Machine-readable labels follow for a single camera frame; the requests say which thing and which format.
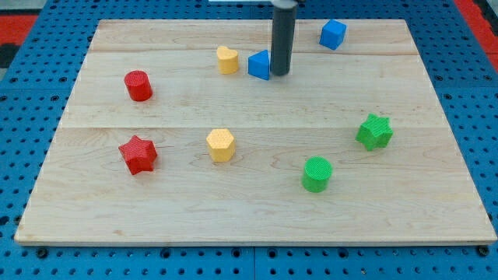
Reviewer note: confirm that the yellow heart block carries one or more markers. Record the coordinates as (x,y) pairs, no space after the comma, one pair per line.
(228,60)

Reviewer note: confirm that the blue triangle block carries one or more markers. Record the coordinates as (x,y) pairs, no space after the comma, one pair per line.
(259,65)

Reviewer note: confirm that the yellow hexagon block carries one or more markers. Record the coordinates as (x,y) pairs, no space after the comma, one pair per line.
(221,145)

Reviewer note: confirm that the light wooden board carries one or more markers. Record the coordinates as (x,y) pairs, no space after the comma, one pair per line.
(415,192)

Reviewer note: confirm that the green cylinder block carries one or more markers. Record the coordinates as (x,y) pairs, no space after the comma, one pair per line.
(317,171)

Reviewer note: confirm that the red star block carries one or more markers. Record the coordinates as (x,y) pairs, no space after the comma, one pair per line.
(138,154)

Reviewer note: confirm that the red cylinder block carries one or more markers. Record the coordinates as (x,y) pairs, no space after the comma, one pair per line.
(138,85)

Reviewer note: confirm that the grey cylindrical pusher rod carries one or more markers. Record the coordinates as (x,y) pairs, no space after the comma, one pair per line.
(283,26)

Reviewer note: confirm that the green star block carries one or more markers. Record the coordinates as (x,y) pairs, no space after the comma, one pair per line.
(375,132)

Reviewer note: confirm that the blue cube block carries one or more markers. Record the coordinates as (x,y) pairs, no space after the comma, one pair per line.
(332,34)

